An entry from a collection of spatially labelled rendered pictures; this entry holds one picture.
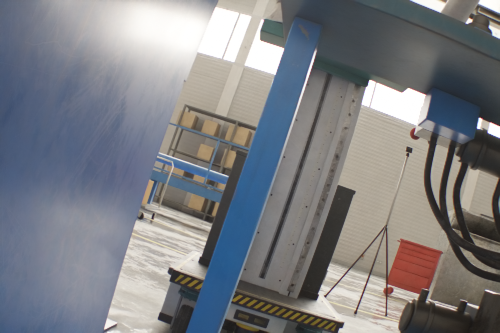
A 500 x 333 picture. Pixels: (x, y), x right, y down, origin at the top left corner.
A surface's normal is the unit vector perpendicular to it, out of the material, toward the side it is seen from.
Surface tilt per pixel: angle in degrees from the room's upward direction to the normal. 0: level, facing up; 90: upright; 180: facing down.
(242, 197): 90
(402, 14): 90
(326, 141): 90
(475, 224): 144
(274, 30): 90
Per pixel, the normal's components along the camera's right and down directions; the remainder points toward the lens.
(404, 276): -0.41, -0.19
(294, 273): -0.03, -0.06
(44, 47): 0.94, 0.32
